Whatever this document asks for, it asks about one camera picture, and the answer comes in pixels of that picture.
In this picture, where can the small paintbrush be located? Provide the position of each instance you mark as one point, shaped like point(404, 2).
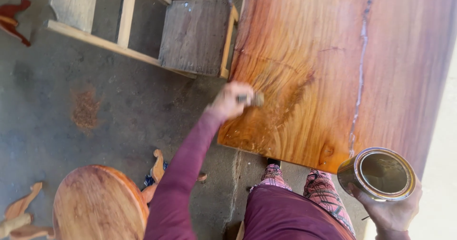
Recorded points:
point(255, 99)

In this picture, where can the pale rolled cloth wad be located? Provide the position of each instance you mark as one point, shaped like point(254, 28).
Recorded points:
point(14, 224)

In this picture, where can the carved tan wooden leg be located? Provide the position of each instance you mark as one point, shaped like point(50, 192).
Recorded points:
point(157, 168)

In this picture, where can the person's black shoe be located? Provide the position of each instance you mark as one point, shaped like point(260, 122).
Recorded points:
point(274, 162)

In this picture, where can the large varnished wooden board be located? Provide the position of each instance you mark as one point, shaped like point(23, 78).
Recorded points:
point(321, 72)

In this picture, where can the grey-topped wooden stool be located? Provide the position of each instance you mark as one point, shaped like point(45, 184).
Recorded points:
point(194, 36)

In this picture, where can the person's plaid trouser legs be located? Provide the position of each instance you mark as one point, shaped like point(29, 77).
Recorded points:
point(321, 193)

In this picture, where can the red carved wooden piece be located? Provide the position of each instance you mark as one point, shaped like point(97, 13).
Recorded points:
point(12, 22)

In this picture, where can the person's right hand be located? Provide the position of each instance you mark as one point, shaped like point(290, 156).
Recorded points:
point(391, 211)

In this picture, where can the bare wooden frame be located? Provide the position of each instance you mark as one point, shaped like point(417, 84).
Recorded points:
point(125, 16)

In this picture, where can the person's left hand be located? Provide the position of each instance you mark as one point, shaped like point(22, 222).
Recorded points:
point(225, 102)

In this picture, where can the carved wooden cutout piece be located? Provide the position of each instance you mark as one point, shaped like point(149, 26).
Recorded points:
point(32, 233)
point(21, 204)

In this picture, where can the round varnished wooden tabletop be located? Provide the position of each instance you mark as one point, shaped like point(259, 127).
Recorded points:
point(96, 204)

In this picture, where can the person's maroon shirt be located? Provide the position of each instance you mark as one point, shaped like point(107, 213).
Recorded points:
point(289, 218)

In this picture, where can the metal varnish can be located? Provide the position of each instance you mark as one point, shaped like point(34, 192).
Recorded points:
point(378, 174)

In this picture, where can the blue patterned cloth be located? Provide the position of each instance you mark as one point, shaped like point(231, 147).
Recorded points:
point(148, 180)

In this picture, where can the person's left fingers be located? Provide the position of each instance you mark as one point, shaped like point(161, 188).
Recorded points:
point(240, 90)

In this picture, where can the pile of reddish sawdust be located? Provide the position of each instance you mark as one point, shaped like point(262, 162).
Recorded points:
point(85, 109)

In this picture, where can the person's right fingers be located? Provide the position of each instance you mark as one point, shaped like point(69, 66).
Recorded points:
point(357, 193)

